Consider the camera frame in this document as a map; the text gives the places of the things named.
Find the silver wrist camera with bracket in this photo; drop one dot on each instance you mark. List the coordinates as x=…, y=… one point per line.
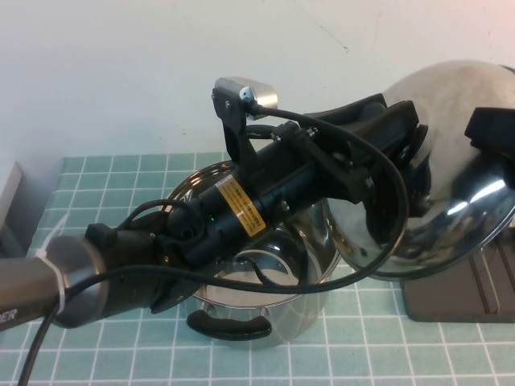
x=261, y=92

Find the steel pot lid black knob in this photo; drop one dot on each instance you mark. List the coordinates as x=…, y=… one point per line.
x=442, y=92

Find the white zip tie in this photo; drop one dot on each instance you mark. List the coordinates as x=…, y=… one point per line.
x=56, y=281

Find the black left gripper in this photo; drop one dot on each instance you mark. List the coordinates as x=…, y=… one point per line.
x=334, y=161

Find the dark grey lid rack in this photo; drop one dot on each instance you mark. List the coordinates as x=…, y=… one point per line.
x=442, y=297

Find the beige board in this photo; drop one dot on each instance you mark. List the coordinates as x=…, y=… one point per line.
x=12, y=201

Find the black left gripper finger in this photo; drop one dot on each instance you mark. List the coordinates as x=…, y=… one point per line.
x=493, y=130

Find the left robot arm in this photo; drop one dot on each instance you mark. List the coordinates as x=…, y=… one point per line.
x=80, y=277

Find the green tile pattern tablecloth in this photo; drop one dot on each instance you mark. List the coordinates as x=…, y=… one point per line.
x=362, y=342

